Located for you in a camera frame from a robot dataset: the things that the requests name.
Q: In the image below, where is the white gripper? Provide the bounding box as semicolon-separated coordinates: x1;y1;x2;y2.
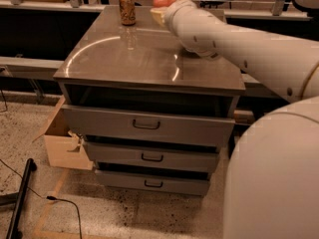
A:
151;0;207;34

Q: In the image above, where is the middle grey drawer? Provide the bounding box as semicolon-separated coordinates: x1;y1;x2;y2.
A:
84;141;219;173

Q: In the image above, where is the grey drawer cabinet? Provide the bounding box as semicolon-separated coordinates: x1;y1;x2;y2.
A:
54;7;245;183

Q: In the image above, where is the grey drawer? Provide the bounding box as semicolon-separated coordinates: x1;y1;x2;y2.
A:
62;105;234;147
84;141;219;173
95;170;210;196

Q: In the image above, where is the bottom grey drawer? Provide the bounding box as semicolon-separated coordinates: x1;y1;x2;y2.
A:
95;170;210;196

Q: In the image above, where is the black stand leg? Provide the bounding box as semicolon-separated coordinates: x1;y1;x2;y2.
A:
0;158;37;239

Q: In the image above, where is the cardboard box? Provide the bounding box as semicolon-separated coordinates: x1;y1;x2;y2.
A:
34;97;93;170

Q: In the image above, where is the brown drink can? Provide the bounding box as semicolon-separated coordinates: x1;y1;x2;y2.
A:
119;0;136;26

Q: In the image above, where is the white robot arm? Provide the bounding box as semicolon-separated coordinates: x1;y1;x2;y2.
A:
152;0;319;239

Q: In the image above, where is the top grey drawer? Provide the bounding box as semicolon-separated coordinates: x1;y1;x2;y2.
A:
62;105;234;147

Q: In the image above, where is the black floor cable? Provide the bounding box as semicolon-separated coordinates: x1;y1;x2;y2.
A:
0;157;84;239

